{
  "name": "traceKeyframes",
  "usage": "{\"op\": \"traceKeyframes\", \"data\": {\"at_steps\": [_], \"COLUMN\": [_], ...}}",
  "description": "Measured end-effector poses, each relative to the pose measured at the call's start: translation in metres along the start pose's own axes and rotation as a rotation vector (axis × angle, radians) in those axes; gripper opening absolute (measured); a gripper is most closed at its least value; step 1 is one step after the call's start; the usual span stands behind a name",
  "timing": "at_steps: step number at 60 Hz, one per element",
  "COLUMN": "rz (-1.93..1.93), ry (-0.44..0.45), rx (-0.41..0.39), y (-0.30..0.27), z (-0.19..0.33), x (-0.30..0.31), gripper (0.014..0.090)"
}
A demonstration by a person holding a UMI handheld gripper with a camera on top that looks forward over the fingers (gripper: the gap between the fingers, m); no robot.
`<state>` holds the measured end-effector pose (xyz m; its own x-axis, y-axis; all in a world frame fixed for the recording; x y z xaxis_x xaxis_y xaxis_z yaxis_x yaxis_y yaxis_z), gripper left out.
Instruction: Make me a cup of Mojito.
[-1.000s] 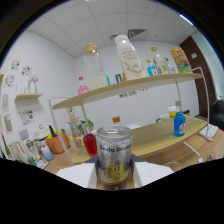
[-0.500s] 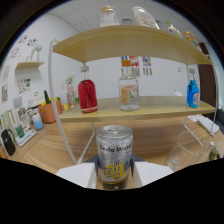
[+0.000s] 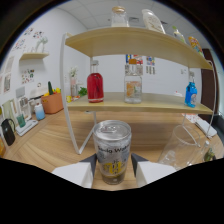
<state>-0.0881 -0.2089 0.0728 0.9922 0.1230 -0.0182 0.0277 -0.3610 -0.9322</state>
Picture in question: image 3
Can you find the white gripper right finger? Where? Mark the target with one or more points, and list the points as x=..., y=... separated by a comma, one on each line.
x=151, y=170

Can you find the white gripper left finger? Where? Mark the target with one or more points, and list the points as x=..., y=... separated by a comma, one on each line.
x=78, y=171

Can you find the black silver soda water can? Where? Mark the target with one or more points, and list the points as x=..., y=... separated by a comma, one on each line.
x=111, y=150

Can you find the glass jar with lime and mint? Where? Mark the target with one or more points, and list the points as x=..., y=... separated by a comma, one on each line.
x=210, y=155

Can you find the light blue white cup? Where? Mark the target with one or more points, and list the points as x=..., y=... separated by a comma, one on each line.
x=39, y=112

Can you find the green cup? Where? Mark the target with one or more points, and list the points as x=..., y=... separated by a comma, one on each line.
x=21, y=120

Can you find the clear glass with ice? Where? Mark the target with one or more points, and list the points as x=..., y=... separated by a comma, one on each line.
x=180, y=150

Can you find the white tray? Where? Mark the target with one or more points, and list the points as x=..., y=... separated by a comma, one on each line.
x=26, y=128

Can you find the white notebook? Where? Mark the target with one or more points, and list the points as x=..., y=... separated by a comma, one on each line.
x=205, y=126

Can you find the orange container with cactus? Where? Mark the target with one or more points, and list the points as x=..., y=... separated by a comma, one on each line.
x=52, y=102

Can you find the black kettle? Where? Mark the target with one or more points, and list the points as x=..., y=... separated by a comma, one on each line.
x=8, y=131

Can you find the green potted plant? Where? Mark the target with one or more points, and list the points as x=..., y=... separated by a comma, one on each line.
x=82, y=90

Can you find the clear bottle with orange label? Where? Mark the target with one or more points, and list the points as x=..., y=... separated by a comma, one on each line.
x=133, y=88

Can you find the blue liquid bottle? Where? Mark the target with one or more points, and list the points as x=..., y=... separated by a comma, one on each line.
x=191, y=95

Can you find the red liquid bottle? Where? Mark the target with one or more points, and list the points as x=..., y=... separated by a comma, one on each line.
x=95, y=87

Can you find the vase with white flowers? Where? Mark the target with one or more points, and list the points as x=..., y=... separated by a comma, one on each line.
x=73, y=83

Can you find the brown door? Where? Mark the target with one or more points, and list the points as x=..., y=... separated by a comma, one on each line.
x=208, y=80

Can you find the white-framed two-tier wooden rack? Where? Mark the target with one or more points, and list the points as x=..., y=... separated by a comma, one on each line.
x=133, y=40

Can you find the white figurine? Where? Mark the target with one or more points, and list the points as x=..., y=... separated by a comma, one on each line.
x=41, y=43

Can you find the clear bottle with green cap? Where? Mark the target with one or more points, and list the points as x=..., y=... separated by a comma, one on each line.
x=179, y=35

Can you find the glass jar with cork lid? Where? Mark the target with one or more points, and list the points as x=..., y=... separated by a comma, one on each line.
x=119, y=18

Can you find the wooden wall shelf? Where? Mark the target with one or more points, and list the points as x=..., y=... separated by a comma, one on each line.
x=33, y=56

